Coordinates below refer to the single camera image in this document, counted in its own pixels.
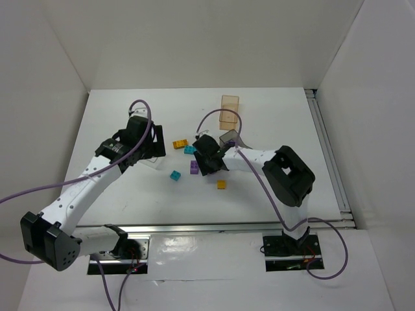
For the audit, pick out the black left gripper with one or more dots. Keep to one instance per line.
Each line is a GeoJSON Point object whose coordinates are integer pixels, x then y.
{"type": "Point", "coordinates": [159, 141]}

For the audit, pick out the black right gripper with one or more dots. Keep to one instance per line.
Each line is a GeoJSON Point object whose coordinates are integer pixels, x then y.
{"type": "Point", "coordinates": [203, 161]}

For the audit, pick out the yellow long lego brick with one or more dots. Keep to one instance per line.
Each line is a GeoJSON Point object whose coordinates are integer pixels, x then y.
{"type": "Point", "coordinates": [179, 144]}

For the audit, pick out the small yellow lego brick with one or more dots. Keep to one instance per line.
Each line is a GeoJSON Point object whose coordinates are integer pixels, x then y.
{"type": "Point", "coordinates": [221, 184]}

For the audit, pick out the teal long lego brick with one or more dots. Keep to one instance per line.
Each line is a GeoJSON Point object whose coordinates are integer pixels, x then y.
{"type": "Point", "coordinates": [189, 150]}

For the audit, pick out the small teal lego brick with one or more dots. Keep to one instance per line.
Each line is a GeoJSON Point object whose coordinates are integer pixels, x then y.
{"type": "Point", "coordinates": [175, 175]}

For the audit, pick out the grey transparent container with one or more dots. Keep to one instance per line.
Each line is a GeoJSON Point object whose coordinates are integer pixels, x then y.
{"type": "Point", "coordinates": [232, 135]}

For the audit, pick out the orange transparent container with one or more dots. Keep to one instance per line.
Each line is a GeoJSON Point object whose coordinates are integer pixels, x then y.
{"type": "Point", "coordinates": [228, 119]}

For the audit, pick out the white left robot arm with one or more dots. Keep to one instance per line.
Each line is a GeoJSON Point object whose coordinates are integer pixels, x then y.
{"type": "Point", "coordinates": [53, 236]}

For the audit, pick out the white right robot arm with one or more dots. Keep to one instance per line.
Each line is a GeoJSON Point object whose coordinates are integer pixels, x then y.
{"type": "Point", "coordinates": [286, 180]}

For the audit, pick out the clear transparent container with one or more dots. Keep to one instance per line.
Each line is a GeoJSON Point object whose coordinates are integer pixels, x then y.
{"type": "Point", "coordinates": [155, 163]}

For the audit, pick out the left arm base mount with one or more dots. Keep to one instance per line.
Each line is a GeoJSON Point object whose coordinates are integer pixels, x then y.
{"type": "Point", "coordinates": [132, 258]}

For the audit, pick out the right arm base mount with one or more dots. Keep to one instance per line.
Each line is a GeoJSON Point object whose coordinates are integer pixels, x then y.
{"type": "Point", "coordinates": [281, 254]}

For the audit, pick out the aluminium side rail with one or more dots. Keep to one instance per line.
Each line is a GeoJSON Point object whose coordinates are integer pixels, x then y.
{"type": "Point", "coordinates": [346, 215]}

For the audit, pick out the aluminium front rail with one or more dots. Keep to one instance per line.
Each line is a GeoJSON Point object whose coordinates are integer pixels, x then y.
{"type": "Point", "coordinates": [202, 228]}

